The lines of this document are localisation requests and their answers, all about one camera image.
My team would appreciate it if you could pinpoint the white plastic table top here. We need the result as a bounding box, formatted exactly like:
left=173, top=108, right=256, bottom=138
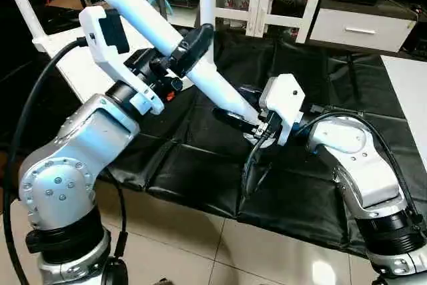
left=33, top=15, right=195, bottom=109

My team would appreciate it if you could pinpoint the black work mat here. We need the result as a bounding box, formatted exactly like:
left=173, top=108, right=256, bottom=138
left=0, top=21, right=427, bottom=259

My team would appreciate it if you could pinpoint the white glass-door cabinet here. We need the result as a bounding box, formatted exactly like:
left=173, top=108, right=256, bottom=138
left=200, top=0, right=332, bottom=45

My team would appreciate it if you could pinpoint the white drawer unit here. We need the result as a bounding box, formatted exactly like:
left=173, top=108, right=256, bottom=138
left=308, top=8, right=418, bottom=53

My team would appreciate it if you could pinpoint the white flat board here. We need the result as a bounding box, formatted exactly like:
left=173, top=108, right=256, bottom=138
left=380, top=55, right=427, bottom=147

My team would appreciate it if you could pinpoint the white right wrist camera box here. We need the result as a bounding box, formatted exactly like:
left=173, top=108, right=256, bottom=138
left=258, top=73, right=307, bottom=148

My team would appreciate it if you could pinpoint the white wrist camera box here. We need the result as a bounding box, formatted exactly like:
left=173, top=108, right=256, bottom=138
left=78, top=5, right=165, bottom=116
left=258, top=73, right=307, bottom=148

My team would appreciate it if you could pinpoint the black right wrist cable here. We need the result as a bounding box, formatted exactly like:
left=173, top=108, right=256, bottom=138
left=241, top=110, right=414, bottom=199

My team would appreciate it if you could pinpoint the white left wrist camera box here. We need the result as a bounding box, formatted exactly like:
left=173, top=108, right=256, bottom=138
left=78, top=5, right=165, bottom=116

